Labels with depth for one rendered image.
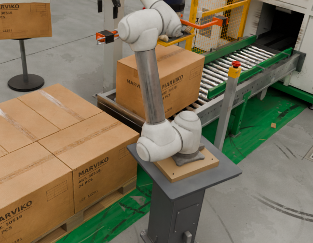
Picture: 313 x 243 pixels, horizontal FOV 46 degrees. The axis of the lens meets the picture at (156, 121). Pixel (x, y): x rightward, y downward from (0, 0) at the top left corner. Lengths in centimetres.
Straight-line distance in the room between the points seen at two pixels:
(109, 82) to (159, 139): 227
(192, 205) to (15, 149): 120
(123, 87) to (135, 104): 16
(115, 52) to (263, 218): 213
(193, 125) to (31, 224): 116
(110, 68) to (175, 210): 211
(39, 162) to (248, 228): 157
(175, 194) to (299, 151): 214
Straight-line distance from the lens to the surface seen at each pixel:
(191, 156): 210
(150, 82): 181
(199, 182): 206
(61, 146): 259
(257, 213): 308
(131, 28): 172
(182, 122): 197
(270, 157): 368
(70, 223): 270
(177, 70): 274
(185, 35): 282
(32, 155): 254
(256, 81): 370
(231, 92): 285
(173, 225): 238
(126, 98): 286
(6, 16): 403
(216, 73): 374
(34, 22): 407
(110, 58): 394
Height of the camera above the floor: 211
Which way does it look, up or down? 33 degrees down
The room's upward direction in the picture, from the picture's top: 6 degrees clockwise
